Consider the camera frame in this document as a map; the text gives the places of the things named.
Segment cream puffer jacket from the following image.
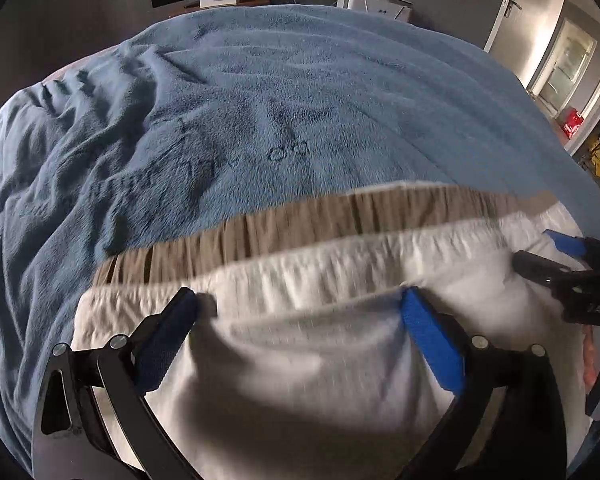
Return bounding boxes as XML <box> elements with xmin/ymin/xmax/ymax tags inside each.
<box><xmin>72</xmin><ymin>183</ymin><xmax>590</xmax><ymax>479</ymax></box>

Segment right hand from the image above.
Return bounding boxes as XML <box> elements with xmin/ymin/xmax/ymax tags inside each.
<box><xmin>582</xmin><ymin>325</ymin><xmax>597</xmax><ymax>392</ymax></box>

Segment red object in hallway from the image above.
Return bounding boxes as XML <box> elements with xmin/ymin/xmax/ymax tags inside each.
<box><xmin>560</xmin><ymin>106</ymin><xmax>584</xmax><ymax>139</ymax></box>

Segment blue fleece blanket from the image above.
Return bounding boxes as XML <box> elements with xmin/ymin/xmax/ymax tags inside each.
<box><xmin>0</xmin><ymin>4</ymin><xmax>600</xmax><ymax>467</ymax></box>

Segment white door with handle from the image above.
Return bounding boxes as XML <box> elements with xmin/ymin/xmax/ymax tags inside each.
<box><xmin>483</xmin><ymin>0</ymin><xmax>565</xmax><ymax>87</ymax></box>

